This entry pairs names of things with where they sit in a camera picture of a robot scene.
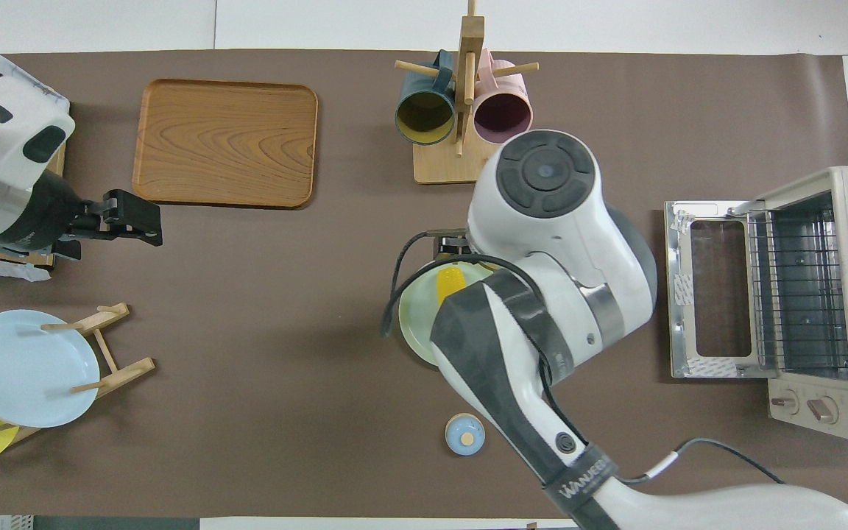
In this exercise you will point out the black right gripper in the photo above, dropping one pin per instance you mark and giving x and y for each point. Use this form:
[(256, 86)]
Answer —
[(450, 244)]

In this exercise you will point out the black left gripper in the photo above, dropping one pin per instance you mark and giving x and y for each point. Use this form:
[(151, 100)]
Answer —
[(48, 213)]

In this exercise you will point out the yellow corn cob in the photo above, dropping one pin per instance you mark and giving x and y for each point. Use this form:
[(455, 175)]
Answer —
[(450, 283)]

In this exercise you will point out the pale green plate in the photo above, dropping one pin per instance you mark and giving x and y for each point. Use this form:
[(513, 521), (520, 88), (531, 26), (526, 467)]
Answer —
[(417, 324)]

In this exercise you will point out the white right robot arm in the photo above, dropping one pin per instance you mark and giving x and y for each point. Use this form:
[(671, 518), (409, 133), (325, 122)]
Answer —
[(564, 243)]

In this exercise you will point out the silver oven knob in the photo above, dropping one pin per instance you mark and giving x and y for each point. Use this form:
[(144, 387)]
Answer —
[(785, 402), (823, 410)]

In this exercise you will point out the wooden mug tree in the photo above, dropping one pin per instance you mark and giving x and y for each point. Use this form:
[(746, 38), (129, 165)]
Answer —
[(442, 165)]

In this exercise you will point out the wooden serving tray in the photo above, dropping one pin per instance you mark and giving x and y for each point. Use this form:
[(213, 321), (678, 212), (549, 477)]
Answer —
[(225, 143)]

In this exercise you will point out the dark blue mug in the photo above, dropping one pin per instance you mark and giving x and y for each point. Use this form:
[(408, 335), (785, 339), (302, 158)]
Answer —
[(424, 118)]

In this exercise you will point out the pink mug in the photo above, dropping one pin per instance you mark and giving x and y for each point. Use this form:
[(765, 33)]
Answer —
[(503, 114)]

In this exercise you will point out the wooden plate rack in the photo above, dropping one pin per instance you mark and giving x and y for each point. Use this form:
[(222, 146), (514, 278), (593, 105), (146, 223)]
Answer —
[(126, 372)]

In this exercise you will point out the brown table mat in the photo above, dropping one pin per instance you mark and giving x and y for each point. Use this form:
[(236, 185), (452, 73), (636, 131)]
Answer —
[(284, 331)]

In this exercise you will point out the small blue lidded jar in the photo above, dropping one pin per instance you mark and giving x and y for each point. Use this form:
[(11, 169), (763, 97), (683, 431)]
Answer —
[(465, 436)]

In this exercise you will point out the light blue plate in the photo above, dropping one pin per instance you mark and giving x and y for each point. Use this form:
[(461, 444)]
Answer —
[(19, 375)]

